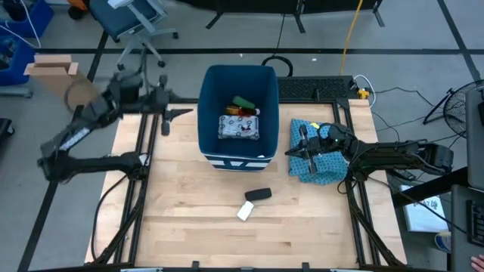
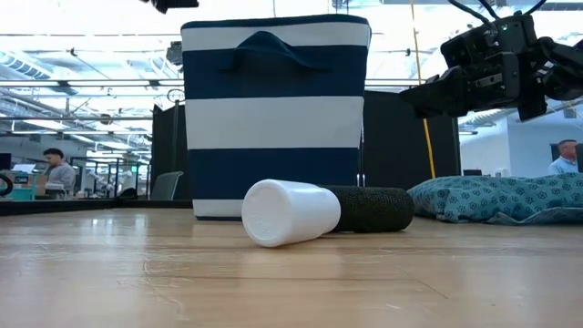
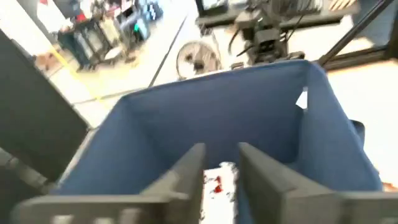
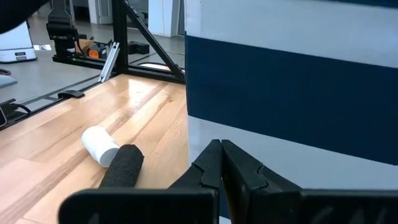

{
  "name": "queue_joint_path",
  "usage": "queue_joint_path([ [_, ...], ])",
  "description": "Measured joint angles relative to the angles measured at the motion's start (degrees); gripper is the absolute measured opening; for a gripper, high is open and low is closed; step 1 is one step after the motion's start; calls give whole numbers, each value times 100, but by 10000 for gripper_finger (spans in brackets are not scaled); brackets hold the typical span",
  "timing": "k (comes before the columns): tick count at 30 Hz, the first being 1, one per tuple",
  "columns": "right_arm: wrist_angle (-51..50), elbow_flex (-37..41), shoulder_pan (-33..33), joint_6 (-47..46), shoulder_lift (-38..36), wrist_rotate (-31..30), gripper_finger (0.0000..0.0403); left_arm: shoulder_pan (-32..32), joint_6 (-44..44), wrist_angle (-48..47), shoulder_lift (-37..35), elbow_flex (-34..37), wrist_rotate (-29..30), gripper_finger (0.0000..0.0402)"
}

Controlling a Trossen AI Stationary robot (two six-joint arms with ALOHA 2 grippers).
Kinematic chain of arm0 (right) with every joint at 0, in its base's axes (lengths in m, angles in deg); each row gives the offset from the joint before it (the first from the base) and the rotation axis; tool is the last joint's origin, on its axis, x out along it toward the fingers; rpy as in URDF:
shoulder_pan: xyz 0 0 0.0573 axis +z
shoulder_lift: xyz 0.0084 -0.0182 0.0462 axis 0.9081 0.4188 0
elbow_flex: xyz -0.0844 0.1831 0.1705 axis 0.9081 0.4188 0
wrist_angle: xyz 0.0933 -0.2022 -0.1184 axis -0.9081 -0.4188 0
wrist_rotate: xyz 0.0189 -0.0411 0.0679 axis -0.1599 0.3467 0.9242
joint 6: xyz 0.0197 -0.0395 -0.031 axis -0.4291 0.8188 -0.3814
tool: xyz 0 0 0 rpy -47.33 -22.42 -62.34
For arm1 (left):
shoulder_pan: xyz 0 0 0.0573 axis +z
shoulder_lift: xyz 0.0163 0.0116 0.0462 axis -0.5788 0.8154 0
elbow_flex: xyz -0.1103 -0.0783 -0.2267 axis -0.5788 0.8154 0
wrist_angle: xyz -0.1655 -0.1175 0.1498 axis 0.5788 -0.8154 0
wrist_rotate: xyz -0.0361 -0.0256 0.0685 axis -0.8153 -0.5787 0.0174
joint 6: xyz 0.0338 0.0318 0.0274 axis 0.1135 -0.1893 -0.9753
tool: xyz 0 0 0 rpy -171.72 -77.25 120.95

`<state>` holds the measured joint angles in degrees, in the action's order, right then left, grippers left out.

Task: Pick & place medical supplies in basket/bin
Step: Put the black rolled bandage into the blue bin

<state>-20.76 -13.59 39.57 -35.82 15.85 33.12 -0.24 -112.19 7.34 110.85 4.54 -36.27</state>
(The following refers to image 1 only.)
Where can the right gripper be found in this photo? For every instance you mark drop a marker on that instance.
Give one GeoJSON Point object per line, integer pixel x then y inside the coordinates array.
{"type": "Point", "coordinates": [317, 145]}

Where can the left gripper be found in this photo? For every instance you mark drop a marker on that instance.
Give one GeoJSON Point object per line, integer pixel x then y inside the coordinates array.
{"type": "Point", "coordinates": [165, 102]}

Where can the blue patterned cloth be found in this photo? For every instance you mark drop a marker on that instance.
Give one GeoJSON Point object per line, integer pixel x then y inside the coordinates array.
{"type": "Point", "coordinates": [329, 170]}

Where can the orange pill bottle white cap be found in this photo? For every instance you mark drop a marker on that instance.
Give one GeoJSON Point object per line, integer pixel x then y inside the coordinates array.
{"type": "Point", "coordinates": [238, 110]}

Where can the white printed plastic package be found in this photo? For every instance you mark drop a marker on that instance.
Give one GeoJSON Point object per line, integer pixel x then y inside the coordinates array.
{"type": "Point", "coordinates": [238, 127]}

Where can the green bottle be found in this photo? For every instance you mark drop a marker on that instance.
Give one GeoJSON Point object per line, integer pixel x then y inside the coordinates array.
{"type": "Point", "coordinates": [244, 102]}

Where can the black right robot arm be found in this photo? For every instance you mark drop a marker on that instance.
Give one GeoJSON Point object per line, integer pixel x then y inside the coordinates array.
{"type": "Point", "coordinates": [393, 155]}

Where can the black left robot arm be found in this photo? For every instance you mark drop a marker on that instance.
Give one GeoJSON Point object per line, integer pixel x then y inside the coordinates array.
{"type": "Point", "coordinates": [94, 164]}

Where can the blue white striped fabric basket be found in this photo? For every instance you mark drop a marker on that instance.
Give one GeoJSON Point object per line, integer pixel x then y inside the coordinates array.
{"type": "Point", "coordinates": [211, 113]}

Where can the blue plastic storage bin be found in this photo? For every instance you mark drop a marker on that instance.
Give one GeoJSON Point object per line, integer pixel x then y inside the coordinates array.
{"type": "Point", "coordinates": [20, 62]}
{"type": "Point", "coordinates": [38, 17]}

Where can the black rectangular block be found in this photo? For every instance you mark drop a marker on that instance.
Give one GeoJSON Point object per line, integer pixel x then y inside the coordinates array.
{"type": "Point", "coordinates": [258, 194]}

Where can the small white box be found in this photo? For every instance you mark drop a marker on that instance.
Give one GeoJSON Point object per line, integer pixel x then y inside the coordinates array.
{"type": "Point", "coordinates": [245, 211]}

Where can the yellow power plug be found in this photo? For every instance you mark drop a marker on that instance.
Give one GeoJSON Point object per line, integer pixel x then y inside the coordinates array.
{"type": "Point", "coordinates": [363, 93]}

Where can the blue grey office chair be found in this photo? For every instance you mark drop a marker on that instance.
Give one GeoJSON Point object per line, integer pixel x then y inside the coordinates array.
{"type": "Point", "coordinates": [121, 15]}

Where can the brown cardboard box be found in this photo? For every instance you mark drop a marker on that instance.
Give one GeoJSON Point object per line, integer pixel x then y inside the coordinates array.
{"type": "Point", "coordinates": [53, 70]}

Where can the black table stand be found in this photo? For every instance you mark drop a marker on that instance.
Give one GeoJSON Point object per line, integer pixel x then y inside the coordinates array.
{"type": "Point", "coordinates": [264, 5]}

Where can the white printed paper sheet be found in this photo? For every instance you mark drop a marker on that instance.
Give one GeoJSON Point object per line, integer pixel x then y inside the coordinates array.
{"type": "Point", "coordinates": [423, 219]}

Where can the orange black tool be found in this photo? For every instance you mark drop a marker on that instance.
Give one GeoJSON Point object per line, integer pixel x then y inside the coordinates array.
{"type": "Point", "coordinates": [77, 7]}

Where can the black floor fan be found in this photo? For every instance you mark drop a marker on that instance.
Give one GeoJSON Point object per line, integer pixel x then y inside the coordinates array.
{"type": "Point", "coordinates": [455, 109]}

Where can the dark grey desk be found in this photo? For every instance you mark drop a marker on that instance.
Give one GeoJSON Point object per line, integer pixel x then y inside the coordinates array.
{"type": "Point", "coordinates": [458, 230]}

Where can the black keyboard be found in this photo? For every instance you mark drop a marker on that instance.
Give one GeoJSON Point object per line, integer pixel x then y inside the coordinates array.
{"type": "Point", "coordinates": [475, 223]}

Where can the person's hand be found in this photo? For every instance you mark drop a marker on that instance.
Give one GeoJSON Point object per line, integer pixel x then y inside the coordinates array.
{"type": "Point", "coordinates": [478, 263]}

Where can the black aluminium table frame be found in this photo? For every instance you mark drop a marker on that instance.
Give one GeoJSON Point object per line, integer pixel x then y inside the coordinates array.
{"type": "Point", "coordinates": [343, 105]}

